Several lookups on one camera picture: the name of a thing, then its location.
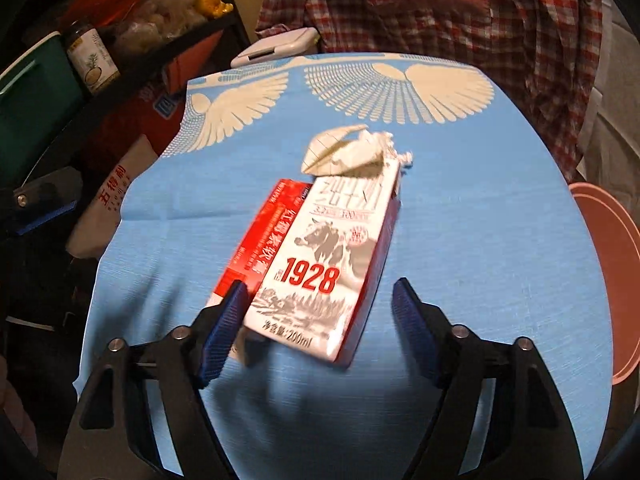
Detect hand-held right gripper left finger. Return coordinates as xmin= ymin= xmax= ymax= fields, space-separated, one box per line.
xmin=57 ymin=280 xmax=251 ymax=480

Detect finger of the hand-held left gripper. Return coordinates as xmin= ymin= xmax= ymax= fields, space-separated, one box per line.
xmin=11 ymin=167 xmax=83 ymax=236

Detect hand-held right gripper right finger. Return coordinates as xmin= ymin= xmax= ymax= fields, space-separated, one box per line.
xmin=391 ymin=276 xmax=586 ymax=480

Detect white and red milk carton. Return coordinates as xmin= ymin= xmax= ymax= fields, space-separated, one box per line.
xmin=206 ymin=162 xmax=403 ymax=367

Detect pink plastic bucket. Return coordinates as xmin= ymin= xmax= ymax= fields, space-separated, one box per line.
xmin=567 ymin=182 xmax=640 ymax=386

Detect white sack with red print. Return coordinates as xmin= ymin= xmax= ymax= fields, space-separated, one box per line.
xmin=65 ymin=135 xmax=161 ymax=261

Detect green box with white lid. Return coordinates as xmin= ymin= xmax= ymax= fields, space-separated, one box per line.
xmin=0 ymin=30 xmax=83 ymax=181

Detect large red packet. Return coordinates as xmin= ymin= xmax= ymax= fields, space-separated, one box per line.
xmin=92 ymin=32 xmax=226 ymax=161

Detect blue winged tablecloth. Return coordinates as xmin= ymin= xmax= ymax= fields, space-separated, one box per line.
xmin=72 ymin=52 xmax=613 ymax=480

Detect glass jar with label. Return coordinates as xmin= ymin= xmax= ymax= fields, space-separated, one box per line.
xmin=65 ymin=21 xmax=121 ymax=96

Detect black shelf rack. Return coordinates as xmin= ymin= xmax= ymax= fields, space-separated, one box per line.
xmin=0 ymin=0 xmax=251 ymax=221

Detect crumpled white tissue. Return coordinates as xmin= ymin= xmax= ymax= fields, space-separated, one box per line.
xmin=345 ymin=131 xmax=416 ymax=173

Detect crumpled cream paper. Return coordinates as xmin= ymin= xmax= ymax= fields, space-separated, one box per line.
xmin=302 ymin=124 xmax=371 ymax=175

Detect clear plastic bags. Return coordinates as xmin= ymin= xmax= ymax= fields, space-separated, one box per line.
xmin=107 ymin=0 xmax=216 ymax=56

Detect yellow figurine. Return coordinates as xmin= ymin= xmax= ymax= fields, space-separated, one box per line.
xmin=192 ymin=0 xmax=235 ymax=20

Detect white flat box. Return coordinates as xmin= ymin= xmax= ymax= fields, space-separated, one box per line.
xmin=230 ymin=27 xmax=318 ymax=68

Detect white plastic furniture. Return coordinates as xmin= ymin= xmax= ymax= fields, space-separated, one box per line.
xmin=570 ymin=0 xmax=640 ymax=201

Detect red plaid shirt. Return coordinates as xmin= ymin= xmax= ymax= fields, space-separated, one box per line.
xmin=255 ymin=0 xmax=608 ymax=181

